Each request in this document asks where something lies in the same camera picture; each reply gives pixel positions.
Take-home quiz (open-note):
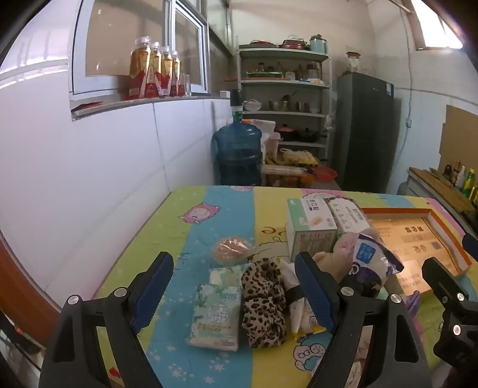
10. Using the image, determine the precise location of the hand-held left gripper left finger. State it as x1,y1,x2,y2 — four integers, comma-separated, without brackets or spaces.
39,252,174,388

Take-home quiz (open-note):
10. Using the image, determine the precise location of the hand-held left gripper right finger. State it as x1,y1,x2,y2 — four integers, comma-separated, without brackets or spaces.
295,252,432,388

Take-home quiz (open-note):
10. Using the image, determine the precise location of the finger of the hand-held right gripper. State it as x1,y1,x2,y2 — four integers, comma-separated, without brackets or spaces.
422,257,469,310
462,234,478,261

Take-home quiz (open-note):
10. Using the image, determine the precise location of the beige plush bear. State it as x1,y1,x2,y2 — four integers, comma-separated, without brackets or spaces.
313,228,382,284

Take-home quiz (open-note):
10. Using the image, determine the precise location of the orange rimmed cardboard tray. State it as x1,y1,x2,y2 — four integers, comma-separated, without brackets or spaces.
358,207,473,299

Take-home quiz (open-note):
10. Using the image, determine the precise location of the leopard print cloth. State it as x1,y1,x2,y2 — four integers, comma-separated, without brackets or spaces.
241,257,288,349

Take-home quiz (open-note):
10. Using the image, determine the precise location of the green floral tissue pack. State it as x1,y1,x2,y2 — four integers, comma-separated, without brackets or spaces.
189,281,241,352
207,264,247,290

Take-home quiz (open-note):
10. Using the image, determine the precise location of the white purple cartoon plastic bag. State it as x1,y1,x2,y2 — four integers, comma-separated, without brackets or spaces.
341,232,405,299

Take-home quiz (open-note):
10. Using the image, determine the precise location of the plastic round bun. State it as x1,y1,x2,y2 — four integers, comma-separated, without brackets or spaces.
212,236,252,266

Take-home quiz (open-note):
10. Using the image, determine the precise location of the wooden cutting board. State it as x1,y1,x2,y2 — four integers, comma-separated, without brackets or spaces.
409,167,475,213

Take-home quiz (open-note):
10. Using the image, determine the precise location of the row of condiment bottles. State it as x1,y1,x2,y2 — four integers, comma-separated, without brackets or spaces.
442,160,478,207

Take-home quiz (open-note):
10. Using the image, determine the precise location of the white and green carton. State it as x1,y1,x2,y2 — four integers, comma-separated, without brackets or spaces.
285,198,338,262

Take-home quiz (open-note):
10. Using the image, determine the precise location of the floral tissue box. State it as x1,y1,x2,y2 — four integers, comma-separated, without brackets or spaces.
324,197,370,234

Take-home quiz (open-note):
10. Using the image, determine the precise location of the cardboard sheet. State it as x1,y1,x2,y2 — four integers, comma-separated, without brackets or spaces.
439,104,478,176

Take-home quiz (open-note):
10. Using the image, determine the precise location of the flat box of chopsticks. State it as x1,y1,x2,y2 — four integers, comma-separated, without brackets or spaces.
261,165,310,177

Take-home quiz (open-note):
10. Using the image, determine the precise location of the bagged egg tray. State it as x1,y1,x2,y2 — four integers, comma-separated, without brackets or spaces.
280,149,320,167

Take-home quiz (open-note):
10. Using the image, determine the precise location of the dark refrigerator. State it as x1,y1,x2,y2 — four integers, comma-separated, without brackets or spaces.
332,72,396,193

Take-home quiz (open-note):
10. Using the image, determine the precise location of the black wok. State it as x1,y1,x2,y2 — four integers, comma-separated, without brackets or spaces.
295,128,329,143

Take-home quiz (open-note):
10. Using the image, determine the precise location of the blue water jug with pump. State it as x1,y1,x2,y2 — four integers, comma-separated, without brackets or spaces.
212,90,263,186

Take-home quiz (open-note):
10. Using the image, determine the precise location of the white rice sack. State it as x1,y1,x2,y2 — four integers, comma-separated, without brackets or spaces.
243,119,277,150

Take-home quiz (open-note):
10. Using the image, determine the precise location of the grey metal shelf rack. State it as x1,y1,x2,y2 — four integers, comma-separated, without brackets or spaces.
237,45,332,168

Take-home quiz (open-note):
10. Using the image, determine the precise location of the glass jar with red lid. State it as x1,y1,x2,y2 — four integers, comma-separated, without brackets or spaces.
345,51,362,75

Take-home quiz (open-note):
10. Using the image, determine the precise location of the orange drink bottle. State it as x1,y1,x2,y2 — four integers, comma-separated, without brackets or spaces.
170,50,186,97
160,46,173,98
148,42,163,98
129,36,152,101

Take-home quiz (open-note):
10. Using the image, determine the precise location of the high slanted window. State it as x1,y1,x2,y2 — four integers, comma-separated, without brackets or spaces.
411,0,464,51

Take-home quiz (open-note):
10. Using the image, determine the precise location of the red pan with lid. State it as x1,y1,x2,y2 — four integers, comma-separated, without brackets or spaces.
280,36,310,50

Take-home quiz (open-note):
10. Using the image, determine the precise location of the sliding window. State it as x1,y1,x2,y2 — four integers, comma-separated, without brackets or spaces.
70,0,210,103

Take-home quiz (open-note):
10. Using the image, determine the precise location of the brown wooden frame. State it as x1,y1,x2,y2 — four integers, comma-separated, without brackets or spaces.
0,229,62,321

